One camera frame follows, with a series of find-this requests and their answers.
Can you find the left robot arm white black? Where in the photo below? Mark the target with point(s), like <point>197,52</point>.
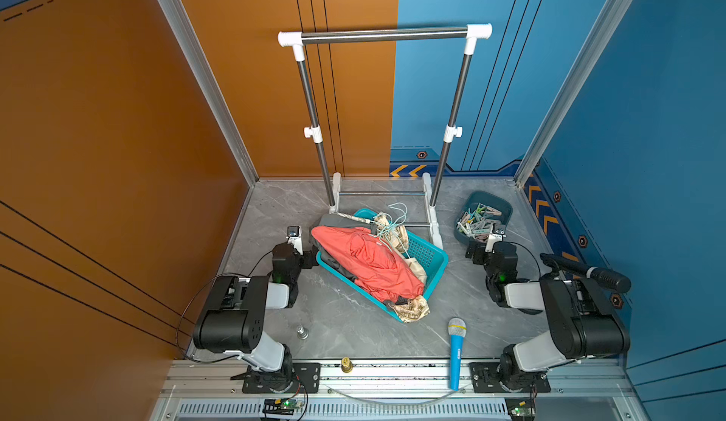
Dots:
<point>232,319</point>

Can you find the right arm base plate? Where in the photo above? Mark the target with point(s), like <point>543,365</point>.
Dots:
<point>488,377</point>

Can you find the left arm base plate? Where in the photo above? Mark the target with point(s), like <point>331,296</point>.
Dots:
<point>300,376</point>

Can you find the small brass weight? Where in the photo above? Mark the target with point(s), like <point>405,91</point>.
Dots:
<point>346,365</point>

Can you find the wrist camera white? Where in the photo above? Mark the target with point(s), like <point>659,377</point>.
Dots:
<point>496,235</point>
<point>294,238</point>

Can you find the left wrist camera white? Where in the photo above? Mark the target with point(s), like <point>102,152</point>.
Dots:
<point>294,238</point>

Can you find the blue toy microphone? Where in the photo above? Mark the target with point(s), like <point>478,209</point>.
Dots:
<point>457,331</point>

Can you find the beige patterned cloth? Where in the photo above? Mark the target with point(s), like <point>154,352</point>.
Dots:
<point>414,309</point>

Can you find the green circuit board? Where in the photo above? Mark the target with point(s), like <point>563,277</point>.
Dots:
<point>282,407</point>
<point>521,409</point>

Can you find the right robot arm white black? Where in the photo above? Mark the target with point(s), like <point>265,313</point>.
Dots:
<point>582,320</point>

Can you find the left green circuit board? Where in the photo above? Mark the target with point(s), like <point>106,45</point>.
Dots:
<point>282,407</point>

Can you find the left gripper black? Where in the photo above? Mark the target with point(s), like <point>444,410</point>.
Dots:
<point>306,256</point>

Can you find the right green circuit board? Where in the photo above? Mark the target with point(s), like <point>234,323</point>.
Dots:
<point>521,409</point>

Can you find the light green wire hanger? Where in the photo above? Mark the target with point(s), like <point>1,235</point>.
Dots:
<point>392,230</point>

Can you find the red t-shirt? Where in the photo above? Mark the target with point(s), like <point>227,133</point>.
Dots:
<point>378,270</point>

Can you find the grey garment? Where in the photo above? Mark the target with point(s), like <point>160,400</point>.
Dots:
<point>337,221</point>

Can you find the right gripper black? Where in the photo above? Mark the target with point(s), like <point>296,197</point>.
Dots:
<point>479,252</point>

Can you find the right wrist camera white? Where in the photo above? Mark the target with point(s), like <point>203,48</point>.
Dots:
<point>496,235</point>

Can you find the aluminium front rail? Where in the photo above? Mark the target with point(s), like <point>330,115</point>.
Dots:
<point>389,378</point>

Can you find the dark teal clothespin bin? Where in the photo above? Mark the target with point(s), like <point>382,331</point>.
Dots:
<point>482,214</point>

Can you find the teal plastic laundry basket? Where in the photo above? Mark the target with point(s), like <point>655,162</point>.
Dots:
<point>432,258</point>

